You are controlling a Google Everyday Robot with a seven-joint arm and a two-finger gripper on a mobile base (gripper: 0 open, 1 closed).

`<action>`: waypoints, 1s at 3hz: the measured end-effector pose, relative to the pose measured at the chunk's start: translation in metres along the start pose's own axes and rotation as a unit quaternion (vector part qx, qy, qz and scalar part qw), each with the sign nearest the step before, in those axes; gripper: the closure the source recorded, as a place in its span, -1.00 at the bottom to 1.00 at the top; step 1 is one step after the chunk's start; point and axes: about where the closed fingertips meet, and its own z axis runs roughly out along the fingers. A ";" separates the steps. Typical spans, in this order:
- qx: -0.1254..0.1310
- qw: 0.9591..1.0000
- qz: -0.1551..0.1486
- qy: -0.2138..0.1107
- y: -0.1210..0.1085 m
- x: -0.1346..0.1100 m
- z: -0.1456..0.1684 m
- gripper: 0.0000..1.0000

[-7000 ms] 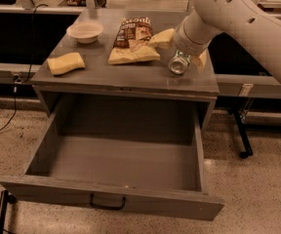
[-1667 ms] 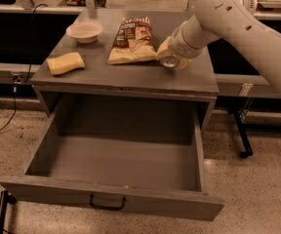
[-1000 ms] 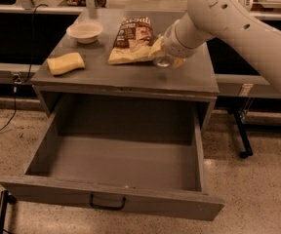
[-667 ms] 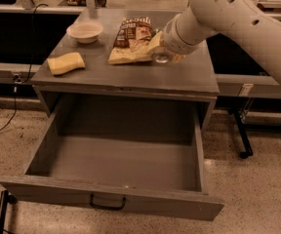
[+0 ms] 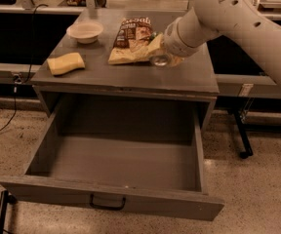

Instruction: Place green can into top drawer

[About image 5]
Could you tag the brown chip bag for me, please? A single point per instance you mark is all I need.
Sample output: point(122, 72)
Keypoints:
point(132, 41)

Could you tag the green soda can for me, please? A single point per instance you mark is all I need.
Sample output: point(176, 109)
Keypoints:
point(161, 60)

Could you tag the black stand leg bottom left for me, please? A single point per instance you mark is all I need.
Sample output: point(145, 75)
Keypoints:
point(6, 199)

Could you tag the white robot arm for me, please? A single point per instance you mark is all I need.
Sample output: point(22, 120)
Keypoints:
point(238, 20)

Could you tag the black drawer handle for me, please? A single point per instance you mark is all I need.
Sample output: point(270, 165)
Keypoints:
point(104, 207)

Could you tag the yellow sponge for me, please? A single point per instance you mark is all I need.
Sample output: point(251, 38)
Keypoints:
point(65, 63)

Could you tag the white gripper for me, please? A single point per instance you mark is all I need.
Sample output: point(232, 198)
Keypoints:
point(172, 39)

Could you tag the open grey top drawer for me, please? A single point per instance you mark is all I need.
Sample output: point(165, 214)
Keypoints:
point(146, 150)

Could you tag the grey cabinet with top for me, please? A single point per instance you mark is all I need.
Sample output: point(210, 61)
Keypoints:
point(193, 79)

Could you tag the black table leg with caster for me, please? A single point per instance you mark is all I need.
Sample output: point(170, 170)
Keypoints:
point(248, 149)

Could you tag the white bowl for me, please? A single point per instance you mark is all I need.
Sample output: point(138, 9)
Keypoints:
point(85, 32)

